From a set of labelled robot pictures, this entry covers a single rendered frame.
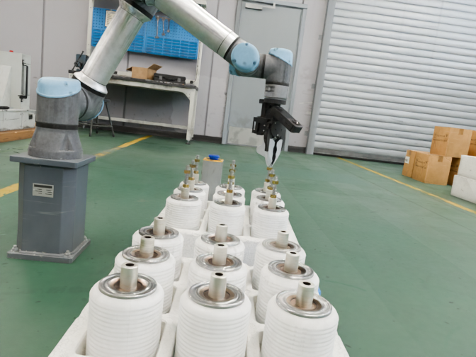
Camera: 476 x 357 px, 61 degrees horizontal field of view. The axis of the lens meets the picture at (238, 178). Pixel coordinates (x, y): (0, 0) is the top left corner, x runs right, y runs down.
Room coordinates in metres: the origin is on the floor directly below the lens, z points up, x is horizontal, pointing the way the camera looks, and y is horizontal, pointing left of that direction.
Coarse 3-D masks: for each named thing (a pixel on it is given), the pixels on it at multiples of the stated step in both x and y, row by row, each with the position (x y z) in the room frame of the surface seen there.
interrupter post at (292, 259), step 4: (288, 252) 0.63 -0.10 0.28; (292, 252) 0.64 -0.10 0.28; (296, 252) 0.64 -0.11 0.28; (288, 256) 0.62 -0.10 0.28; (292, 256) 0.62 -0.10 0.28; (296, 256) 0.62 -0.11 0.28; (288, 260) 0.62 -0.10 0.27; (292, 260) 0.62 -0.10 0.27; (296, 260) 0.62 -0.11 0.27; (288, 264) 0.62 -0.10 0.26; (292, 264) 0.62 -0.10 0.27; (296, 264) 0.62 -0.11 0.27; (284, 268) 0.63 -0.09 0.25; (288, 268) 0.62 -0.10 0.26; (292, 268) 0.62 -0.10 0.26; (296, 268) 0.62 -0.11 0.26; (288, 272) 0.62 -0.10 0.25; (292, 272) 0.62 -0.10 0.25; (296, 272) 0.63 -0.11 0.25
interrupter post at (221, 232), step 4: (220, 224) 0.75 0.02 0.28; (224, 224) 0.75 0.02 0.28; (216, 228) 0.74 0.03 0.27; (220, 228) 0.73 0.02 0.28; (224, 228) 0.74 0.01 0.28; (216, 232) 0.74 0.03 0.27; (220, 232) 0.73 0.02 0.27; (224, 232) 0.74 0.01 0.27; (216, 236) 0.74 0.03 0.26; (220, 236) 0.73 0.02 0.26; (224, 236) 0.74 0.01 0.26; (216, 240) 0.74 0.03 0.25; (220, 240) 0.73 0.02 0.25; (224, 240) 0.74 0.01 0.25
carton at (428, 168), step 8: (416, 152) 4.47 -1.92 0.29; (416, 160) 4.44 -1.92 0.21; (424, 160) 4.27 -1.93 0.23; (432, 160) 4.19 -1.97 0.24; (440, 160) 4.19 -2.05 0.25; (448, 160) 4.19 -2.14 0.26; (416, 168) 4.41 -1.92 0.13; (424, 168) 4.24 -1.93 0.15; (432, 168) 4.19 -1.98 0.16; (440, 168) 4.19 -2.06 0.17; (448, 168) 4.19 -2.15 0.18; (416, 176) 4.37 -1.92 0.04; (424, 176) 4.20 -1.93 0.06; (432, 176) 4.19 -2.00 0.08; (440, 176) 4.19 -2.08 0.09; (440, 184) 4.19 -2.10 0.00
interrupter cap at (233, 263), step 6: (210, 252) 0.66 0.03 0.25; (198, 258) 0.63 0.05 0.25; (204, 258) 0.63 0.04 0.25; (210, 258) 0.64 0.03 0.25; (228, 258) 0.65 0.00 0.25; (234, 258) 0.65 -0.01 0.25; (198, 264) 0.61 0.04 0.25; (204, 264) 0.61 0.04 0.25; (210, 264) 0.61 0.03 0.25; (228, 264) 0.62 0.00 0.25; (234, 264) 0.62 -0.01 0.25; (240, 264) 0.62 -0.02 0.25; (210, 270) 0.59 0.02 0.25; (216, 270) 0.59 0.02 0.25; (222, 270) 0.59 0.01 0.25; (228, 270) 0.59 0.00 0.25; (234, 270) 0.60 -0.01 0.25
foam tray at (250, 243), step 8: (208, 208) 1.26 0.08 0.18; (248, 208) 1.34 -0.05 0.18; (160, 216) 1.11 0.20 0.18; (208, 216) 1.17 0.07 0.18; (248, 216) 1.23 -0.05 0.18; (152, 224) 1.02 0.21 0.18; (200, 224) 1.11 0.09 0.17; (248, 224) 1.14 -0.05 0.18; (288, 224) 1.19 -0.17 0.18; (184, 232) 0.99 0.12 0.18; (192, 232) 0.99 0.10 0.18; (200, 232) 1.00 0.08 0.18; (248, 232) 1.05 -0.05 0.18; (184, 240) 0.99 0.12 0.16; (192, 240) 0.99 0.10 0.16; (248, 240) 0.99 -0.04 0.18; (256, 240) 0.99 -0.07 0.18; (296, 240) 1.03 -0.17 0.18; (184, 248) 0.99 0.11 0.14; (192, 248) 0.99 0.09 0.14; (248, 248) 0.99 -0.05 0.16; (184, 256) 0.99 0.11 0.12; (192, 256) 0.99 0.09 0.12; (248, 256) 0.99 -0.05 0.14; (248, 264) 0.99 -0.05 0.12
